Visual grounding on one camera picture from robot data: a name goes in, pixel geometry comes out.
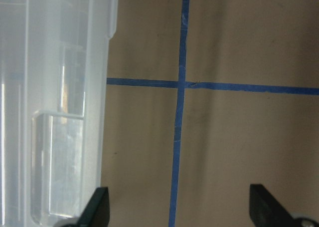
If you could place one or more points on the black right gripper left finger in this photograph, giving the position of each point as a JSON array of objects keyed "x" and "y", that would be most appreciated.
[{"x": 95, "y": 214}]

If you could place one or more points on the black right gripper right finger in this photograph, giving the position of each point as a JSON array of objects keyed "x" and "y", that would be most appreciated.
[{"x": 266, "y": 211}]

